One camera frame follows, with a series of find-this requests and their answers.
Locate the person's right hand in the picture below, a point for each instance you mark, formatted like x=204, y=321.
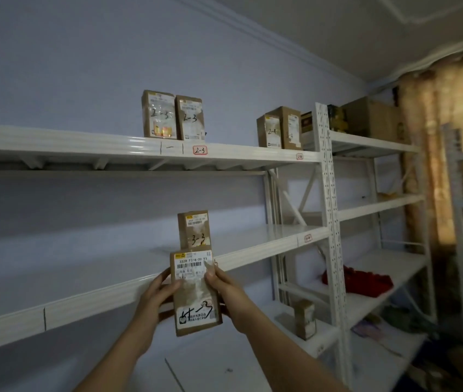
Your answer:
x=233, y=300

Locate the person's left hand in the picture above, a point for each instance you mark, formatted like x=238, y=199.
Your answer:
x=148, y=306

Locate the person's left thumb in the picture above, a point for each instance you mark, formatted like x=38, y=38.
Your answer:
x=171, y=289

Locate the person's right thumb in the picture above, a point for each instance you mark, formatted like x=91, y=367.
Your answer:
x=214, y=278

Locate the person's right forearm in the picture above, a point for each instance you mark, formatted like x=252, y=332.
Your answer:
x=284, y=359

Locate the person's left forearm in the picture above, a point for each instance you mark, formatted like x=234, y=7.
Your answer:
x=113, y=363

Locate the brown parcel box, taped front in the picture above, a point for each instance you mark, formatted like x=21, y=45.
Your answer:
x=194, y=230

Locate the small brown parcel box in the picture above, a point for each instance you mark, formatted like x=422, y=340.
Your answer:
x=305, y=320

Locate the red cloth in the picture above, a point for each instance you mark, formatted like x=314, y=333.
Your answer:
x=358, y=281

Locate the short brown parcel box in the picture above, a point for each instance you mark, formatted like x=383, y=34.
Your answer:
x=269, y=132

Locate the purple bag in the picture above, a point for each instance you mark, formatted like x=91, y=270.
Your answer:
x=366, y=329

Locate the brown parcel box, white label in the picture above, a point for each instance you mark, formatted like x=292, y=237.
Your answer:
x=190, y=118

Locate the long white metal shelving unit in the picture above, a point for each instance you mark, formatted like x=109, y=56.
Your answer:
x=92, y=143

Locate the tall brown parcel box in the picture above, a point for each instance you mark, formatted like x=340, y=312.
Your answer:
x=292, y=128

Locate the brown parcel box, yellow sticker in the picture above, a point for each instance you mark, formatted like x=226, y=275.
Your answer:
x=159, y=116

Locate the small brown carton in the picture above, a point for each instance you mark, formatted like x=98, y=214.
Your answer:
x=306, y=122

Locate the green bag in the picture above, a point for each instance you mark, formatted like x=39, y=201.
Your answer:
x=398, y=318

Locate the dark printed box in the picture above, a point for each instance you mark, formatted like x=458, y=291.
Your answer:
x=336, y=118

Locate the narrow white metal shelving unit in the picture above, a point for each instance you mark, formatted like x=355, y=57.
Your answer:
x=372, y=147

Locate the large cardboard box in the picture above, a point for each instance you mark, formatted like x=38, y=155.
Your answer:
x=372, y=118

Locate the beige patterned curtain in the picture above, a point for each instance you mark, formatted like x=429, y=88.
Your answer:
x=443, y=138

